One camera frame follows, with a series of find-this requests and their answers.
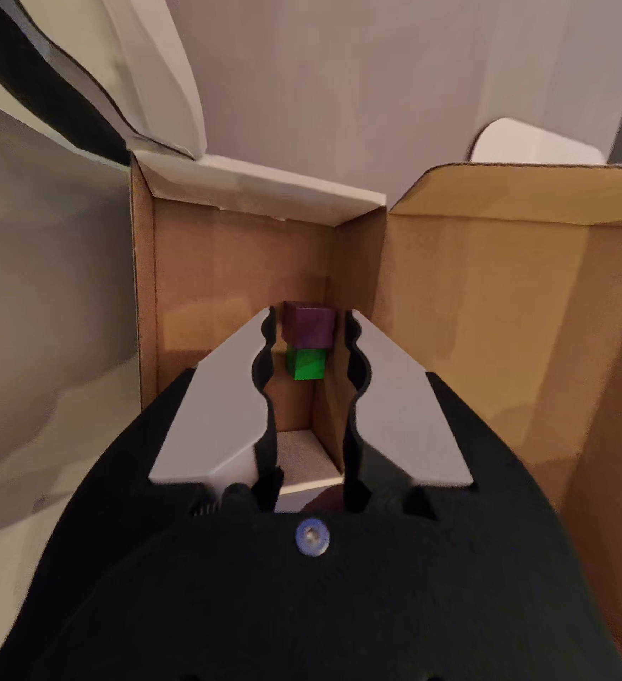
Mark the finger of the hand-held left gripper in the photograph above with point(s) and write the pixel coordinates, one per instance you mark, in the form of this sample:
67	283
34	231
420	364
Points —
34	80
151	69

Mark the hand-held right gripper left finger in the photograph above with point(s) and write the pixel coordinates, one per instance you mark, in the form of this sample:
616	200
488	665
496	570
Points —
215	425

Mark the purple wooden cube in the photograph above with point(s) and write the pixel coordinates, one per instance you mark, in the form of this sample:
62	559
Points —
311	324

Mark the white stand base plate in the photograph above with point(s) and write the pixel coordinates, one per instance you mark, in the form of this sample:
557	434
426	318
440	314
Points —
534	143

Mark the green wooden cube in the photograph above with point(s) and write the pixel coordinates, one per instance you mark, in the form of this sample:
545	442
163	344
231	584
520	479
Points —
306	364

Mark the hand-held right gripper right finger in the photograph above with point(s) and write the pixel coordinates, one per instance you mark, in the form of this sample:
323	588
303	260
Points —
406	425

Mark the person's right hand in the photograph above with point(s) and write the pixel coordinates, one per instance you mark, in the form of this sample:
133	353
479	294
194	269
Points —
324	500

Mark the white cardboard box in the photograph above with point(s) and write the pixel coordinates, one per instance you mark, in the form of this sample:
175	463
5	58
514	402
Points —
476	319

